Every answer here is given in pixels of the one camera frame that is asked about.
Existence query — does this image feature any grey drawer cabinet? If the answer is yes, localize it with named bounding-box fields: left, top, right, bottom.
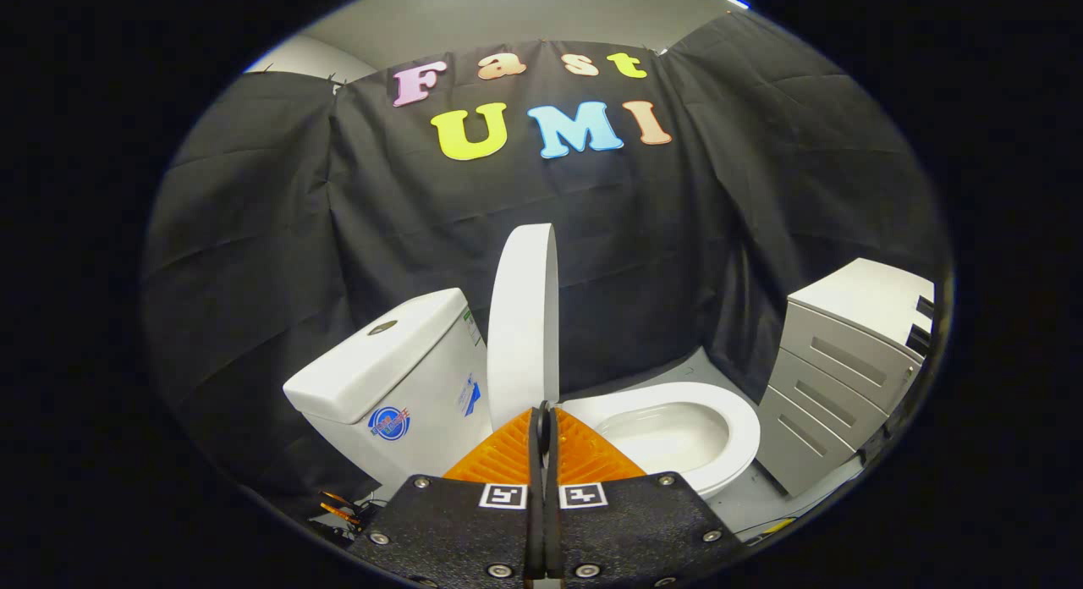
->
left=756, top=258, right=937, bottom=498

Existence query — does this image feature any orange black tool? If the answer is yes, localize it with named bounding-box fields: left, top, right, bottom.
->
left=319, top=490, right=366, bottom=527

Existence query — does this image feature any white ceramic toilet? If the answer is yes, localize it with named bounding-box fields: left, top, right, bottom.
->
left=283, top=288, right=761, bottom=501

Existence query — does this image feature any white toilet lid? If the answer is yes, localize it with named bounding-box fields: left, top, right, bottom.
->
left=487, top=223, right=560, bottom=432

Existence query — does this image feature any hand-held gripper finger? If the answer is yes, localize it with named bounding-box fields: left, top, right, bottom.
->
left=351, top=403, right=544, bottom=589
left=544, top=403, right=747, bottom=589

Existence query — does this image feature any black backdrop cloth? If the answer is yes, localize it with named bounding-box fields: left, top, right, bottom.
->
left=144, top=12, right=944, bottom=522

